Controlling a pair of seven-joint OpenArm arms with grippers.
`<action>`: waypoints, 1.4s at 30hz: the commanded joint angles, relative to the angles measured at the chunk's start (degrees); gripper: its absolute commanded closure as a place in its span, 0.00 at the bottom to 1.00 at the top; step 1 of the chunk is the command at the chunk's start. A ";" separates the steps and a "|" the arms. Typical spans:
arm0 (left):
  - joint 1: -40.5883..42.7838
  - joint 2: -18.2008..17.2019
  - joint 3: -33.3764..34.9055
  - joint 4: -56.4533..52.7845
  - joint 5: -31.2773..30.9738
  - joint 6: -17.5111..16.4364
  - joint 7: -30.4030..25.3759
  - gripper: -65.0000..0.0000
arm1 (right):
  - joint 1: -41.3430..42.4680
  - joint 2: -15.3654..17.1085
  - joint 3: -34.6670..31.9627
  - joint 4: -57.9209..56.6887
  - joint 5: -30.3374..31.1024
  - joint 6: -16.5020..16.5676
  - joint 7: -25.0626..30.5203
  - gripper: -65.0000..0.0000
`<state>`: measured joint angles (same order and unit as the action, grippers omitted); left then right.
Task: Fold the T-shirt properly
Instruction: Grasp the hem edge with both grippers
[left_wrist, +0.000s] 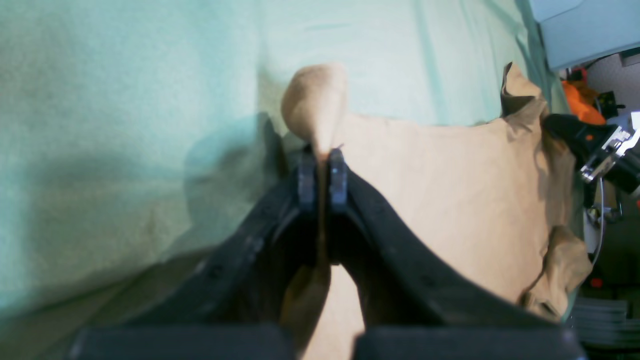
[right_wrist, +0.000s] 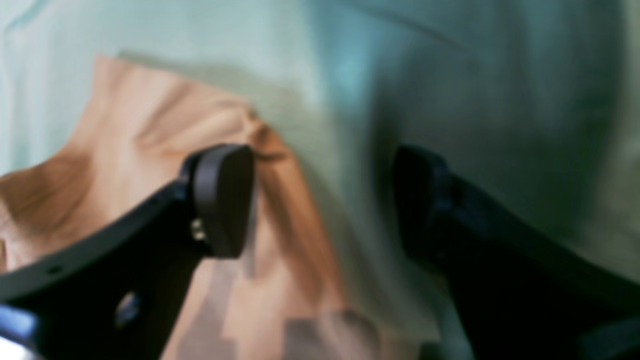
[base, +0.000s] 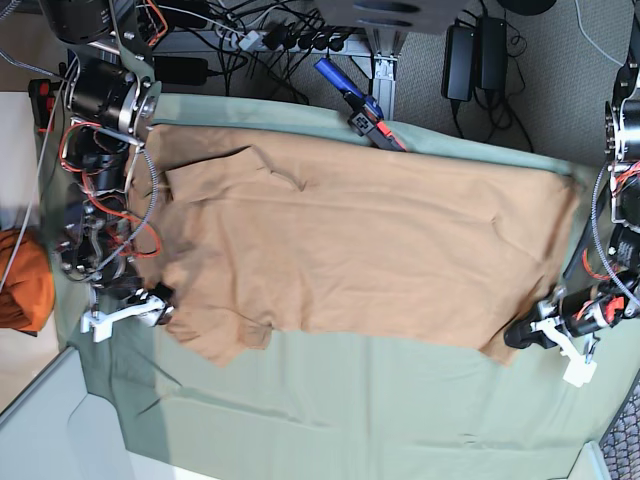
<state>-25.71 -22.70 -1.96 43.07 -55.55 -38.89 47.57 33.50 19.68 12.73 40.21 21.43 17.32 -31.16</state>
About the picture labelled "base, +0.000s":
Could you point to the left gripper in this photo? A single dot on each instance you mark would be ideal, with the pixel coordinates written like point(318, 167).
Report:
point(610, 307)

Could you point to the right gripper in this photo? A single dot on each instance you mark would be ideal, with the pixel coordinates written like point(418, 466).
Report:
point(153, 307)

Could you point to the tan T-shirt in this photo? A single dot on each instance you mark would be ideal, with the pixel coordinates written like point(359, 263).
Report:
point(265, 231)

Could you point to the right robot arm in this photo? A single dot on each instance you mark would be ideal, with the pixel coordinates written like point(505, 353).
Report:
point(111, 93)

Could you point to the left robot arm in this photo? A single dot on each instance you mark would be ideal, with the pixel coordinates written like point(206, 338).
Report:
point(608, 248)

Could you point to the orange folded cloth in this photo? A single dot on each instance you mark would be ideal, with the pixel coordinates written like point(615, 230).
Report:
point(28, 294)

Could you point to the grey plastic bin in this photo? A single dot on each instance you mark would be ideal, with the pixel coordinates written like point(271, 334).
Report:
point(56, 429)

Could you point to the red black clamp at left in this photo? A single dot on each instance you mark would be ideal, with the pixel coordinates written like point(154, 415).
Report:
point(42, 97)

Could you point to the white power strip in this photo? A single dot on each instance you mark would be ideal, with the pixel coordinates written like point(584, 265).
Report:
point(287, 38)

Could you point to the black power adapter brick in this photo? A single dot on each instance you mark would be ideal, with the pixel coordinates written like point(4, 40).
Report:
point(458, 69)

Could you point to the blue and red clamp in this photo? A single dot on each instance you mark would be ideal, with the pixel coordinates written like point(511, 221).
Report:
point(367, 119)

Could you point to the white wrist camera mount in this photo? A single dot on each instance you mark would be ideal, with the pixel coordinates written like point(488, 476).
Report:
point(98, 334)

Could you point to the aluminium frame profile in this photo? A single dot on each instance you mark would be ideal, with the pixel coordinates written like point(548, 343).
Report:
point(376, 53)

